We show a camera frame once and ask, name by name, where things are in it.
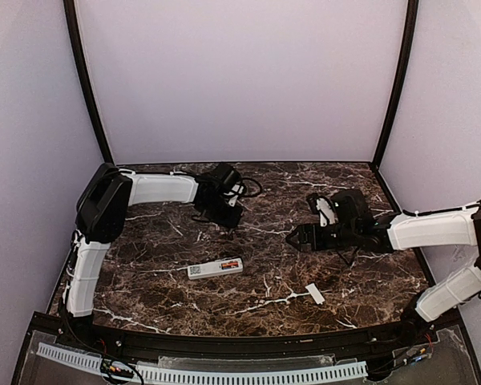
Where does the white battery cover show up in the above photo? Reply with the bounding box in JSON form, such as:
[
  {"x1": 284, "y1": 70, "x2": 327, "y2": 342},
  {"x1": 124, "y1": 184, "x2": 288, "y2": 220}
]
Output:
[{"x1": 305, "y1": 283, "x2": 325, "y2": 305}]

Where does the black front rail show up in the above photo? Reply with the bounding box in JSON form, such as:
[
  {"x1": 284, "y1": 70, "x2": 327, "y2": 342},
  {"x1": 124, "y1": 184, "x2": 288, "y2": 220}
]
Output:
[{"x1": 55, "y1": 320, "x2": 426, "y2": 366}]

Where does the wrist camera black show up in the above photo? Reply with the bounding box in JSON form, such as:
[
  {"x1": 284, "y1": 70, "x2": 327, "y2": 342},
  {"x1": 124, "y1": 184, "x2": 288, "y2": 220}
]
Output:
[
  {"x1": 306, "y1": 193, "x2": 338, "y2": 227},
  {"x1": 224, "y1": 177, "x2": 264, "y2": 207}
]

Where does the left white slotted cable duct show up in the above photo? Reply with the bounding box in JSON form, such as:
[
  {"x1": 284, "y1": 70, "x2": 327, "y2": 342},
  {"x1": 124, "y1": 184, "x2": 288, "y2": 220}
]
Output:
[{"x1": 36, "y1": 342, "x2": 102, "y2": 375}]

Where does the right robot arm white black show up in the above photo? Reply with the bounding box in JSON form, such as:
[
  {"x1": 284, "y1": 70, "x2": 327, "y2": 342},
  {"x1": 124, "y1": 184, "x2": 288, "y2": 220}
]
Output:
[{"x1": 285, "y1": 189, "x2": 481, "y2": 325}]

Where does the small circuit board with wires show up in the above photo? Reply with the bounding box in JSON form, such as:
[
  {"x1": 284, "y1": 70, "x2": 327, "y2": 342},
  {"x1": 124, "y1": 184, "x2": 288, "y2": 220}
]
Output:
[{"x1": 99, "y1": 359, "x2": 137, "y2": 382}]

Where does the left black frame post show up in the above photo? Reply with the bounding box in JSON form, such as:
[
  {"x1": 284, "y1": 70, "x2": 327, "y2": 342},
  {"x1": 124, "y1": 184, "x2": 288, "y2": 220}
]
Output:
[{"x1": 63, "y1": 0, "x2": 115, "y2": 164}]

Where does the white slotted cable duct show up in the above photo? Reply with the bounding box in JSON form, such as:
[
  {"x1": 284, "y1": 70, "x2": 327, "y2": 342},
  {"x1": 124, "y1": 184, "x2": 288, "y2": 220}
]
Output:
[
  {"x1": 36, "y1": 342, "x2": 102, "y2": 375},
  {"x1": 137, "y1": 362, "x2": 368, "y2": 385}
]

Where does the white remote control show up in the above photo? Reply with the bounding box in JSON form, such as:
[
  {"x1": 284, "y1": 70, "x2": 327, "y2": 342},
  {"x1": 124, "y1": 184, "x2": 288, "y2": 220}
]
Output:
[{"x1": 187, "y1": 258, "x2": 244, "y2": 280}]

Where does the black frame post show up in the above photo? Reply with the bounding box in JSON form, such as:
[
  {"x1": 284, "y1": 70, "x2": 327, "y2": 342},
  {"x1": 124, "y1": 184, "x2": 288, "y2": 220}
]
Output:
[
  {"x1": 371, "y1": 0, "x2": 419, "y2": 172},
  {"x1": 63, "y1": 0, "x2": 115, "y2": 164}
]

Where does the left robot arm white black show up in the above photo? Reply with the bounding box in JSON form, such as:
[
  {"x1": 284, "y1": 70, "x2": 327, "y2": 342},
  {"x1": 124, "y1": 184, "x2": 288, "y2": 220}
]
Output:
[{"x1": 61, "y1": 163, "x2": 246, "y2": 318}]

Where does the centre white slotted cable duct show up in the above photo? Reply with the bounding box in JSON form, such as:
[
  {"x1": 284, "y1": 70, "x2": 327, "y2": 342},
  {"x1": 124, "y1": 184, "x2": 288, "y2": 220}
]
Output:
[{"x1": 137, "y1": 362, "x2": 368, "y2": 385}]

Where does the right circuit board with wires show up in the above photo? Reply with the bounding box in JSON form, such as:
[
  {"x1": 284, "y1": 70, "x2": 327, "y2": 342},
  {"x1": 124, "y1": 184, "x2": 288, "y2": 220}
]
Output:
[{"x1": 394, "y1": 345, "x2": 434, "y2": 367}]

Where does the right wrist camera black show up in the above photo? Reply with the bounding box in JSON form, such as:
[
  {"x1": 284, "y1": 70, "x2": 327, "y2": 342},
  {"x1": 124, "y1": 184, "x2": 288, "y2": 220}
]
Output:
[{"x1": 306, "y1": 193, "x2": 338, "y2": 227}]

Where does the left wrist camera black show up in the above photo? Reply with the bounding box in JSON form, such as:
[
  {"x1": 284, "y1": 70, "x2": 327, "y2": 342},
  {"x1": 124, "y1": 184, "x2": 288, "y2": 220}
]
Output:
[{"x1": 224, "y1": 177, "x2": 264, "y2": 207}]

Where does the right black frame post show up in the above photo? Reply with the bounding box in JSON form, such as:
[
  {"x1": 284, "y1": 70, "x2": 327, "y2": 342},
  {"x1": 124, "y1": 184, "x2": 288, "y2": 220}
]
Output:
[{"x1": 371, "y1": 0, "x2": 419, "y2": 172}]

